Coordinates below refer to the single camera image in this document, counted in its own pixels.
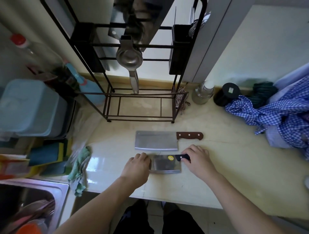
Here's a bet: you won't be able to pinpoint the person's right hand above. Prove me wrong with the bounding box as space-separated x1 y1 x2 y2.
181 144 220 183

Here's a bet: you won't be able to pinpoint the person's left hand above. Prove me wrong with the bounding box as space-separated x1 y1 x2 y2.
120 152 152 189

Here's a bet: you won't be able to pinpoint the black-handled steel cleaver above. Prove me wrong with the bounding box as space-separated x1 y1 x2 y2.
148 154 191 175

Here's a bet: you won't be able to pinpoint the person's left forearm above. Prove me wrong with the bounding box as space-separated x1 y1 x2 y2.
54 176 141 234

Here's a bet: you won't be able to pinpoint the person's right forearm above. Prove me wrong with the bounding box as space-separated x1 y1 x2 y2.
205 172 288 234

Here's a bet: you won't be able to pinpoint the small red checkered cloth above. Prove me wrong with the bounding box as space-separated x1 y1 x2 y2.
175 87 191 115

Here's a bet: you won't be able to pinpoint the glass jar with white lid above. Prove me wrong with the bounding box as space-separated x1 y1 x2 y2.
192 81 215 105

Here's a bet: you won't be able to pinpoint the light green rag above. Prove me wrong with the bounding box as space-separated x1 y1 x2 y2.
67 146 92 197

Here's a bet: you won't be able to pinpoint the black round container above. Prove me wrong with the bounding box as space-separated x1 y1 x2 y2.
213 82 241 107

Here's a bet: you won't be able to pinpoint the black metal kitchen rack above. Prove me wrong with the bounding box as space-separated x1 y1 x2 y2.
40 0 208 124

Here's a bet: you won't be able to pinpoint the person's black trousers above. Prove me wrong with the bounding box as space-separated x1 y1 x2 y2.
113 199 206 234

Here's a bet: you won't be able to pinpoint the green and yellow sponge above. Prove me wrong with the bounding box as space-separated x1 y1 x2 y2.
28 142 68 167
39 161 73 177

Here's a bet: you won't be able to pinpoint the blue dish soap bottle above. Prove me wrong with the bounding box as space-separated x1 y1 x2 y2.
65 62 106 106

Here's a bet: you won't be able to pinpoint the stainless steel sink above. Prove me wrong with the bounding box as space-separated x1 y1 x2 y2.
0 178 70 234

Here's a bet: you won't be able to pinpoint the dark green cloth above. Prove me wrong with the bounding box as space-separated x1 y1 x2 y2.
249 81 278 109

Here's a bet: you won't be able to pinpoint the blue checkered cloth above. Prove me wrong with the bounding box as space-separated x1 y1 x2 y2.
225 75 309 160

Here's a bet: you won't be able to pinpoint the black utensil holder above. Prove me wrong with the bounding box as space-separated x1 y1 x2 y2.
169 24 194 76

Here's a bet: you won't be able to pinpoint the steel lemon squeezer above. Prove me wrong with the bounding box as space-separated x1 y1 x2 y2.
116 35 143 95

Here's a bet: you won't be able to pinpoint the dishes in sink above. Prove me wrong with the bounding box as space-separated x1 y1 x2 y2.
0 199 56 234

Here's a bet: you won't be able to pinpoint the black knife holder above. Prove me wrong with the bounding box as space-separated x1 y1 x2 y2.
72 23 107 73

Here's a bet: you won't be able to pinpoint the light blue plastic container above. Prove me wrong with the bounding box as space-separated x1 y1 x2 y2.
0 79 68 138

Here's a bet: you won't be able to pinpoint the steel utensils bundle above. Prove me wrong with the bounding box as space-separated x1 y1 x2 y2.
188 7 212 38

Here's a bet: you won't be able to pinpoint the orange plastic item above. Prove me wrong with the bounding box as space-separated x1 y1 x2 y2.
14 223 42 234

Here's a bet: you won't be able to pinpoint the dark hanging kitchen tool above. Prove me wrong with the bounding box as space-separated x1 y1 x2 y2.
108 0 175 52

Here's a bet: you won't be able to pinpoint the clear bottle with red cap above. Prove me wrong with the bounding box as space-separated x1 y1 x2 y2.
10 33 80 93

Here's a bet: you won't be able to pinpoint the wooden-handled steel cleaver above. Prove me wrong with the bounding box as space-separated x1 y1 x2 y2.
134 131 204 151

